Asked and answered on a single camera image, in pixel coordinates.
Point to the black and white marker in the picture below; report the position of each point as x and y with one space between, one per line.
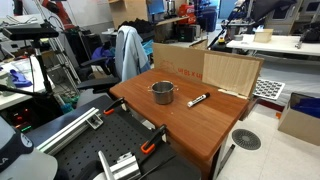
198 99

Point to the small steel pot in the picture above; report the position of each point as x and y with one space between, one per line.
163 92

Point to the brown wooden table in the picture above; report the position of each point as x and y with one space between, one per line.
198 133

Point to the light blue hanging jacket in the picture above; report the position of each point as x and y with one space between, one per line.
130 57

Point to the orange black clamp rear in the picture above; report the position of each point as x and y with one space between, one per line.
110 109

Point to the orange black clamp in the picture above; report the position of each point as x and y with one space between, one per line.
110 109
150 144

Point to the black perforated breadboard base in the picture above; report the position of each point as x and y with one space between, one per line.
119 134

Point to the orange black clamp front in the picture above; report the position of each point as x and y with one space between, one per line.
150 144

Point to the long aluminium extrusion bar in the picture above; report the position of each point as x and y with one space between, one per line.
90 119

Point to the cardboard backdrop panel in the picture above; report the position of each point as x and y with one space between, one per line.
233 73

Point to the black office chair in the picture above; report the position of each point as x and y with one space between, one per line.
96 61

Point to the round floor drain cover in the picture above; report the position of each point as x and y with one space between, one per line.
246 139

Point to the calibration dot pattern board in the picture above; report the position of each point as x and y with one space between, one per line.
268 89

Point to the small wooden box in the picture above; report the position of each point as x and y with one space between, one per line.
263 35

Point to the white background table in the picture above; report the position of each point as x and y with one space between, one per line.
278 43

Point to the blue cloth on desk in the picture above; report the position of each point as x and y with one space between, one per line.
19 79

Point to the cardboard box with blue contents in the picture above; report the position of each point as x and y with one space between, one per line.
300 118

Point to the short aluminium extrusion bracket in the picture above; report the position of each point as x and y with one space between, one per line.
125 168

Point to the black camera on tripod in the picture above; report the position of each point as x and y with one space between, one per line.
34 34

